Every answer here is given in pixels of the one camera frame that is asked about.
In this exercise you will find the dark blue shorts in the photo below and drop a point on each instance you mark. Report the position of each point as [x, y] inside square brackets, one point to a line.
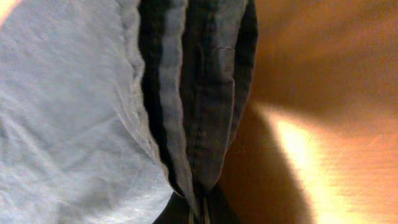
[121, 111]

